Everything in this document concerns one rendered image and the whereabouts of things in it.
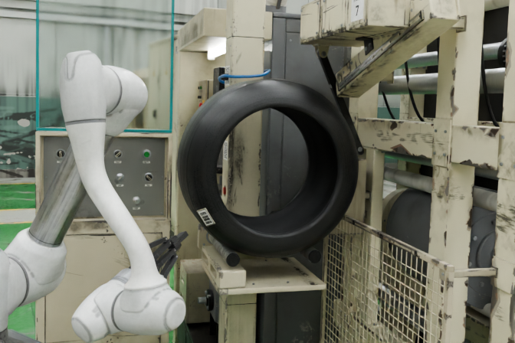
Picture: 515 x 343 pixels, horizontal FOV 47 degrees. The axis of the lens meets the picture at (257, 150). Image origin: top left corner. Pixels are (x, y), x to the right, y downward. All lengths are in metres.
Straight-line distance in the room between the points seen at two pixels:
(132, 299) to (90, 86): 0.52
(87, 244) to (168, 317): 1.23
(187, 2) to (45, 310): 9.52
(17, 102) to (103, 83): 9.47
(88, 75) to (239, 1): 0.92
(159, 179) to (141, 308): 1.24
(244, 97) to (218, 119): 0.11
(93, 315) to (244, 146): 1.01
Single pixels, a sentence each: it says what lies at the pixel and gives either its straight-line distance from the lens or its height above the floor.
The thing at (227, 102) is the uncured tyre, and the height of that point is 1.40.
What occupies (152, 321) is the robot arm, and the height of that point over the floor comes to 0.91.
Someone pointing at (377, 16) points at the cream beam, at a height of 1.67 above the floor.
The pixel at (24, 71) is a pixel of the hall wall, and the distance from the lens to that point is 11.10.
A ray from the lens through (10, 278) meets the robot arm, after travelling 1.75.
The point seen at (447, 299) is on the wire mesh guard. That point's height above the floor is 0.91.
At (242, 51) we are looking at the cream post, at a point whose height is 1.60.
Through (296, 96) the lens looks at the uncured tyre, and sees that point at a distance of 1.91.
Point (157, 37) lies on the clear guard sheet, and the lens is 2.57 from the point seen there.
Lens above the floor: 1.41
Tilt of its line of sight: 5 degrees down
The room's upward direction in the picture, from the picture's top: 2 degrees clockwise
